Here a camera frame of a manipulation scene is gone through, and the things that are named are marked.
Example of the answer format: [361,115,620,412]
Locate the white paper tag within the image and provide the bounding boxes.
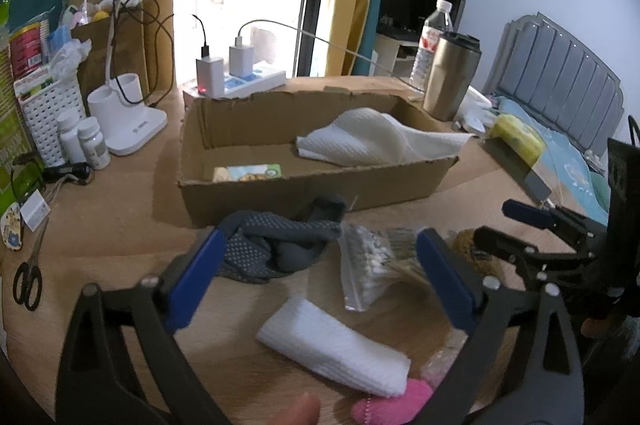
[22,192,51,231]

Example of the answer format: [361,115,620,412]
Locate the grey dotted glove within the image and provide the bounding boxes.
[220,195,348,283]

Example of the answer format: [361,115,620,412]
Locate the crumpled white plastic bag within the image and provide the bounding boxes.
[47,37,93,78]

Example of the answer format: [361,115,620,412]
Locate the blue packet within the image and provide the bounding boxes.
[47,25,76,56]

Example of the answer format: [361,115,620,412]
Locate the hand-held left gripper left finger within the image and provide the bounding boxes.
[56,225,231,425]

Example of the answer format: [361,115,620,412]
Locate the clear plastic bag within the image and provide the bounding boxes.
[420,330,476,386]

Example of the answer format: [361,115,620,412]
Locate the black charging cable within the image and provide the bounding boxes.
[112,0,212,108]

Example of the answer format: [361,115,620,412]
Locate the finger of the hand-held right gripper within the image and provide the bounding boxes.
[472,226,602,289]
[501,198,609,252]

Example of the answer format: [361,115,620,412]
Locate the brown paper bag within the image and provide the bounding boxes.
[70,0,156,106]

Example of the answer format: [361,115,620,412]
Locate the straw-coloured fibre bundle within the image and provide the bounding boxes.
[380,227,436,291]

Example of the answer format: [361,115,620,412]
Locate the blue printed bed sheet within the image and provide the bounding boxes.
[492,97,611,226]

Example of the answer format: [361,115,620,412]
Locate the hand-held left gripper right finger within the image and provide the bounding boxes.
[416,227,586,425]

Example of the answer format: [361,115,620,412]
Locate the white power strip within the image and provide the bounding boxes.
[182,70,287,100]

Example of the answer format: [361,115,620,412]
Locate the black monitor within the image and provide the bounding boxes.
[380,0,467,40]

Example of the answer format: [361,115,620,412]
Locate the green yellow snack packet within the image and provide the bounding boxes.
[212,162,282,183]

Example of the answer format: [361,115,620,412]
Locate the person's right hand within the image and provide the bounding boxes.
[582,316,610,338]

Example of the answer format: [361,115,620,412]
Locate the bag of cotton swabs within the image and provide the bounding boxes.
[337,225,401,313]

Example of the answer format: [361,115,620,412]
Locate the white cabinet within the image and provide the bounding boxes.
[372,32,426,80]

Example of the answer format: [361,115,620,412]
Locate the cardboard box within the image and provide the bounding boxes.
[176,82,460,228]

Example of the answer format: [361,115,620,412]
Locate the grey padded headboard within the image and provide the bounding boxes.
[482,12,626,156]

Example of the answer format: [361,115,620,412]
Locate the yellow sponge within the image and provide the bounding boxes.
[487,114,547,166]

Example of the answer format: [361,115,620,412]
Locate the person's left hand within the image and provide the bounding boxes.
[272,392,321,425]

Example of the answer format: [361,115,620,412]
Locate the pink plush toy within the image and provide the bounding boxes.
[350,377,436,425]

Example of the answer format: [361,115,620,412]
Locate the white charger with red light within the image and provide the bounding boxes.
[196,57,226,98]

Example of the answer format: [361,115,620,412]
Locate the white charging cable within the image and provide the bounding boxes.
[235,20,426,93]

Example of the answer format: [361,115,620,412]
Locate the black scissors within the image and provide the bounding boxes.
[12,217,51,312]

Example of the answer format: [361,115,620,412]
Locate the steel tumbler with black lid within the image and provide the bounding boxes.
[423,32,482,122]

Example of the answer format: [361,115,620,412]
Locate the green printed box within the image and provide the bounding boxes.
[0,0,38,221]

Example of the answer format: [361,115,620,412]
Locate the white desk lamp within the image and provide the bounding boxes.
[87,0,236,156]

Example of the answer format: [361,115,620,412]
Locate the clear water bottle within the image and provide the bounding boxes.
[410,0,453,88]

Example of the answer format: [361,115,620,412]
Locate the black adapter cable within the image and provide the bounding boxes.
[12,152,96,200]

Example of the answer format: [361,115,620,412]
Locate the round printed patch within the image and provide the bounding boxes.
[0,202,26,251]

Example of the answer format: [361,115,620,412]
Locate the white waffle cloth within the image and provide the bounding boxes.
[296,107,476,166]

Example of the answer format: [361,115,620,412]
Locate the white perforated basket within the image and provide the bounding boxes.
[14,72,87,168]

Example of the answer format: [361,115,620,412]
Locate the red can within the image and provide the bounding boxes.
[9,22,51,80]

